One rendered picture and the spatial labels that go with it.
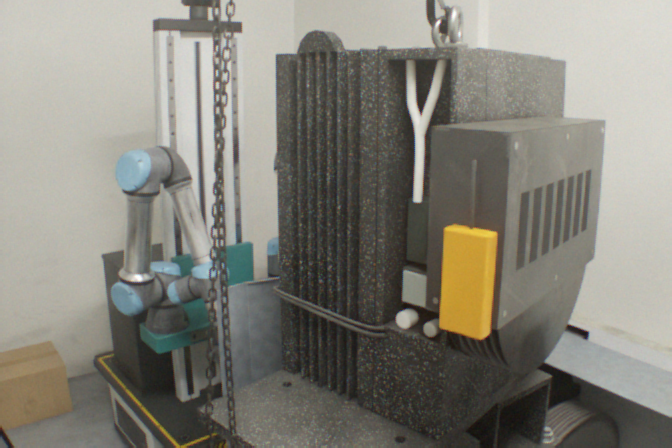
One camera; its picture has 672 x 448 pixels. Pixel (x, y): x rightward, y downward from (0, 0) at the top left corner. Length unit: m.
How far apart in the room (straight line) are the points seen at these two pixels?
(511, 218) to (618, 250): 1.29
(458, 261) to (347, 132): 0.38
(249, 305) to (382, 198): 0.58
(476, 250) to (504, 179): 0.11
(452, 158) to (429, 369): 0.41
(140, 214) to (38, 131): 1.36
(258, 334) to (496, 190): 0.88
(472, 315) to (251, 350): 0.81
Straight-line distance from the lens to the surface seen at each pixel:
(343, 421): 1.18
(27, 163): 3.06
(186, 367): 2.34
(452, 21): 0.94
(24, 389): 2.98
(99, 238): 3.18
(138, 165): 1.71
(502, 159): 0.82
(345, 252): 1.14
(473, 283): 0.84
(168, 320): 2.01
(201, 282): 1.69
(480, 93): 1.00
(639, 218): 2.06
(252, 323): 1.51
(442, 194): 0.87
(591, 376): 1.95
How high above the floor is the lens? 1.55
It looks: 11 degrees down
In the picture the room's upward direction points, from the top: straight up
